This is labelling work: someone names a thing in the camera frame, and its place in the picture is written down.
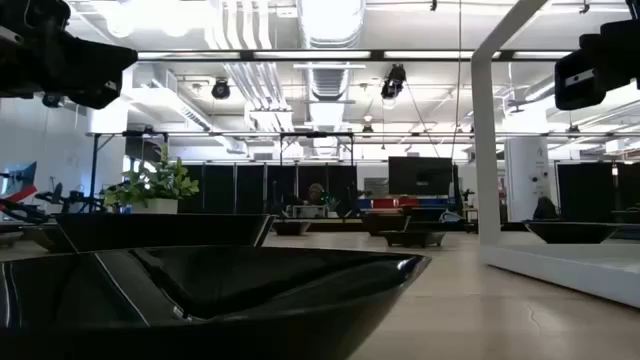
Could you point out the red and blue counter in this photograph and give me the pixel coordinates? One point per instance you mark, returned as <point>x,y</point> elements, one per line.
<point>385,203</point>

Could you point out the person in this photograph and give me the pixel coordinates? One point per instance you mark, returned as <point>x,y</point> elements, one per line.
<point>316,192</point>

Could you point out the black wall monitor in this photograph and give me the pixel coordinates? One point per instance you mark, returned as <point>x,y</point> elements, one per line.
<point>420,175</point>

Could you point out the red angled bar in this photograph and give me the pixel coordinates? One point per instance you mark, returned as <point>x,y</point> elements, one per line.
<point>20,195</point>

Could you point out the black rounded square plate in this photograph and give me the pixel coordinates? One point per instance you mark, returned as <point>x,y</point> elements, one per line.
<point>291,228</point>
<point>570,232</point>
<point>200,300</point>

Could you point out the black overhead light bar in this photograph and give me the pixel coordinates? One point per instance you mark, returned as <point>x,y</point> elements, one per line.
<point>246,55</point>

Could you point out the white and blue bag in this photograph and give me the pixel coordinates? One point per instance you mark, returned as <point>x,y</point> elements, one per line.
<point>450,216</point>

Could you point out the black partition screen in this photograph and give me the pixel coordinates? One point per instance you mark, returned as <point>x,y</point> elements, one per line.
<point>220,190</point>
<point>585,190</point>

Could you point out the white perforated metal tray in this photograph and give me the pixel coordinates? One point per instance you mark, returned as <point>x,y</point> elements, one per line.
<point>575,270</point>

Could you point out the black background robot arm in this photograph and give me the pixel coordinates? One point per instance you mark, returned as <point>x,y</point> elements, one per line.
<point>57,192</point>

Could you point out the black metal gantry frame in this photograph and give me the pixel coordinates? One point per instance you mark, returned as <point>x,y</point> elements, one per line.
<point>95,170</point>

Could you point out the white ceiling pipe bundle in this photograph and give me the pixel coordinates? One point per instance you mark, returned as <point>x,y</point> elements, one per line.
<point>265,100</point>

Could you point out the small black square plate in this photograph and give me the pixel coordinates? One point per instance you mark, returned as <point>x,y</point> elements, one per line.
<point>413,239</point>
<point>470,228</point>

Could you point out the white round column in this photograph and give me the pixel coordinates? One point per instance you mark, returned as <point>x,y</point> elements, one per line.
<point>525,170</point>

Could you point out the black right gripper stalk block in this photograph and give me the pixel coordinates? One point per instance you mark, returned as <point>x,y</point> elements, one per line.
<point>575,97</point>

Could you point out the silver slanted ceiling duct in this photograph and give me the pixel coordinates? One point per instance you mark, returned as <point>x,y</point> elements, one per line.
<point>535,92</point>

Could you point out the black ceiling camera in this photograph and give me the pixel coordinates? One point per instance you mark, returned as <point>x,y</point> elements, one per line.
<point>220,90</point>
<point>393,82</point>
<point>52,101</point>

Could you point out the black wavy square plate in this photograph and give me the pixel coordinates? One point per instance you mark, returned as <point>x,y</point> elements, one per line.
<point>382,224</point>
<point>165,230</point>

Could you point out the silver round ceiling duct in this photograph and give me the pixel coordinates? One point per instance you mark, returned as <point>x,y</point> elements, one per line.
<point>330,85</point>

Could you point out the green plant in white pot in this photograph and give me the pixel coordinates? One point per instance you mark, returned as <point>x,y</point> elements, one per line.
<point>155,185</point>

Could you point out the black office chair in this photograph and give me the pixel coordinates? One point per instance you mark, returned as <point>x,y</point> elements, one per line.
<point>545,209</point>

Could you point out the white rectangular ceiling duct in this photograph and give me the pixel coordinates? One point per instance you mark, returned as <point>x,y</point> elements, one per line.
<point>165,102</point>

